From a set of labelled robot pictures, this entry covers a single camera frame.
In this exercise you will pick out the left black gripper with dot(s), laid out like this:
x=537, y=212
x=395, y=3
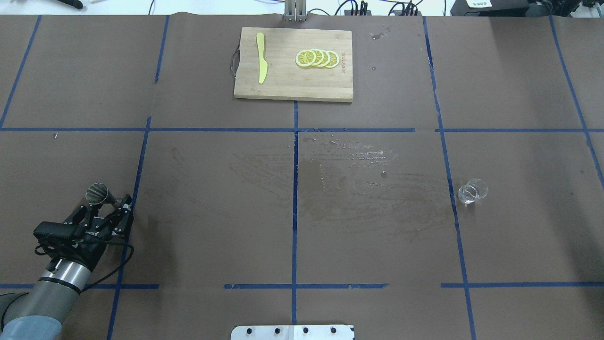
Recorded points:
x=89, y=250

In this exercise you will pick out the steel measuring jigger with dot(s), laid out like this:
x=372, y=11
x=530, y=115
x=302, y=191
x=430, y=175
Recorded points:
x=98, y=194

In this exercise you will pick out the clear glass shaker cup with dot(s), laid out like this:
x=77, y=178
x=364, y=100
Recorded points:
x=472, y=191

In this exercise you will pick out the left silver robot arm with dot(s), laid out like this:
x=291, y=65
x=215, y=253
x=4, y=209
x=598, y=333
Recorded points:
x=40, y=313

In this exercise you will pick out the wooden cutting board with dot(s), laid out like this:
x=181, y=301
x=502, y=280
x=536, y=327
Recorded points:
x=286, y=80

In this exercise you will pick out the yellow plastic knife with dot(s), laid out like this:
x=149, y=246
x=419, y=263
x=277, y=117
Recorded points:
x=263, y=64

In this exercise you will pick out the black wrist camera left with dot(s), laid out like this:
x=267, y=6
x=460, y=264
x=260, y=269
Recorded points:
x=56, y=233

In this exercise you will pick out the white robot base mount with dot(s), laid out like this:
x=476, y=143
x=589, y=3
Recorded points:
x=294, y=332

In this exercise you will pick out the aluminium frame post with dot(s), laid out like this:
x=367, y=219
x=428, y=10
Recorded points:
x=295, y=10

